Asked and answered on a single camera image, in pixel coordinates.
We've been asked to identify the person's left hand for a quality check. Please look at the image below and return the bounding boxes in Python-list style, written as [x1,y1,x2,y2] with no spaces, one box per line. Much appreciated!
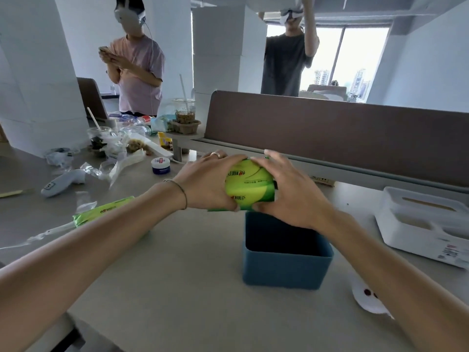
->
[172,152,250,212]

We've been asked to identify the person's right hand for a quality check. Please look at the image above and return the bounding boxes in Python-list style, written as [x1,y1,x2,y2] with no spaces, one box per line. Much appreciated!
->
[251,150,332,231]

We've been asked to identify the green tissue packet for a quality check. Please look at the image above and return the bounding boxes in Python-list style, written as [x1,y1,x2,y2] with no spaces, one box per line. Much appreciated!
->
[72,196,136,228]
[208,157,277,212]

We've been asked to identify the person's right forearm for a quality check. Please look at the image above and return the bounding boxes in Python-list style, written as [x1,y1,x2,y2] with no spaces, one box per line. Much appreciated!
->
[316,210,469,352]

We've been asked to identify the person's left forearm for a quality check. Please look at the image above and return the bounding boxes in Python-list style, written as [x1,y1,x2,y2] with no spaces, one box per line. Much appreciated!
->
[0,179,186,352]

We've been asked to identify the blue storage box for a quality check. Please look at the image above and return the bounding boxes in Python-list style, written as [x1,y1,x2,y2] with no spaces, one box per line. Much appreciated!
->
[242,210,334,290]

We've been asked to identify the small white blue jar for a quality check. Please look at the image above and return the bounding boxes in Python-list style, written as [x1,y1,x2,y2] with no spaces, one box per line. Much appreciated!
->
[150,157,171,176]

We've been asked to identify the cardboard cup holder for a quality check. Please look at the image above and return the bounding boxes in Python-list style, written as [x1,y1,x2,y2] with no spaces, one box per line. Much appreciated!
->
[170,119,202,135]

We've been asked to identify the clear plastic drink cup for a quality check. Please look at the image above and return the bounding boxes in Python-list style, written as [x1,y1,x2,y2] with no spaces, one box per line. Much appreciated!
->
[172,98,197,124]

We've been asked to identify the brown desk divider panel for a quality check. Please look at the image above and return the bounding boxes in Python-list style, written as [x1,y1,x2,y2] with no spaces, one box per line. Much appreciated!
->
[204,90,469,188]

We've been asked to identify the plastic bag with food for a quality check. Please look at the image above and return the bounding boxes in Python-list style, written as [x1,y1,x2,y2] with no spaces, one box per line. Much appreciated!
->
[108,133,173,189]

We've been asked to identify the white drinking straw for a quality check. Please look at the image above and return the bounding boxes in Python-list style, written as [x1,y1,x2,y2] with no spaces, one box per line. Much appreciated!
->
[179,73,190,113]

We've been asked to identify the white paper disc red spots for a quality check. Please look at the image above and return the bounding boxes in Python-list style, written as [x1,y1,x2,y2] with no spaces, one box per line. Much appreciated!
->
[351,276,395,320]

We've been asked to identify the clear plastic dessert cup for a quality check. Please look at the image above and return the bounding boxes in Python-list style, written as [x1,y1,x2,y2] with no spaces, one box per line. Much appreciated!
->
[86,126,113,158]

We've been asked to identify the white tissue box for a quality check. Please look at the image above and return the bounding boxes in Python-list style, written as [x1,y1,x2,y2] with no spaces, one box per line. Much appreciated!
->
[374,186,469,270]

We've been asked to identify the white plastic spoon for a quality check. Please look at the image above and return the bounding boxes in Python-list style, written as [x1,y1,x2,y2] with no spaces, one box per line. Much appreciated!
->
[86,107,102,131]

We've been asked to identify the window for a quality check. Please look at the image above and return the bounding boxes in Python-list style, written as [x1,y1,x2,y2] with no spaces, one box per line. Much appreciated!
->
[266,24,390,104]

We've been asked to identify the white handheld controller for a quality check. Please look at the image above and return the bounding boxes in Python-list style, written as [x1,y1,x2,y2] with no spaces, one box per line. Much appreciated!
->
[41,169,87,198]

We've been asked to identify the brown chair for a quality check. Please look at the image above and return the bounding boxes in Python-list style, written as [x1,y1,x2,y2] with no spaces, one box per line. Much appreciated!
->
[76,77,109,121]

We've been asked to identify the crumpled clear plastic bag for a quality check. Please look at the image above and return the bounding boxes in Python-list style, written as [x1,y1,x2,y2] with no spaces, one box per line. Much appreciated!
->
[44,147,81,168]

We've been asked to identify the clear plastic wrapper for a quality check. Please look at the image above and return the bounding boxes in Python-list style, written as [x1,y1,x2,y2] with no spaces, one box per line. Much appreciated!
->
[0,221,76,250]

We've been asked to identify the white headset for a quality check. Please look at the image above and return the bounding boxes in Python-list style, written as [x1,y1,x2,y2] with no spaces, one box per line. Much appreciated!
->
[114,6,147,27]
[279,8,305,24]

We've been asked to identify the thin wrist bracelet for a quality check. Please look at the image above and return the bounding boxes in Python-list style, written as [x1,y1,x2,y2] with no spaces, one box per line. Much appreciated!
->
[163,179,188,211]

